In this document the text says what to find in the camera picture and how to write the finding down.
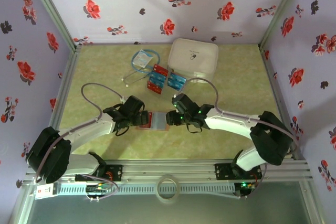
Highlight red and blue packets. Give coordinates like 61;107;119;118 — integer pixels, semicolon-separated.
146;62;188;98

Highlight blue VIP card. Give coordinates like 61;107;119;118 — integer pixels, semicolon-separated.
149;77;166;88
167;79;185;90
170;72;187;82
150;70;167;81

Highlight white blue plastic packet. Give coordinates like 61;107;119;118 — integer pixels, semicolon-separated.
132;49;154;68

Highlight white medical pouch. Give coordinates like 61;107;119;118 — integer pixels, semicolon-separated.
167;38;219;84

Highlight blue stethoscope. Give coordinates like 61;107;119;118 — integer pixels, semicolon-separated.
122;49;161;87

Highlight clear tape roll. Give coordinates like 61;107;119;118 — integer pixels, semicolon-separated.
156;174;180;204

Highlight green circuit board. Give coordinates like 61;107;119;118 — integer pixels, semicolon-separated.
235;180;257;192
86;184;111;194

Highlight white labelled power box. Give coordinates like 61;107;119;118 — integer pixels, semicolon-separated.
34;183;59;200

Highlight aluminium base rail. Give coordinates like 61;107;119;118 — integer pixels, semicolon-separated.
22;158;314;183

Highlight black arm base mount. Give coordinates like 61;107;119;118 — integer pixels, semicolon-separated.
75;164;123;183
214;163;263;182

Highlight white slotted cable duct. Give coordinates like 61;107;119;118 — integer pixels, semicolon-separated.
57;182;236;196

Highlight grey base cable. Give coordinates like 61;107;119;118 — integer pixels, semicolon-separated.
230;162;269;200
77;174;119;203

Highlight aluminium table edge rail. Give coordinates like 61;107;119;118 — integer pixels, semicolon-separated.
258;46;308;161
48;45;82;133

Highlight aluminium frame post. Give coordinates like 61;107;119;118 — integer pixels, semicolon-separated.
259;0;307;49
25;0;77;51

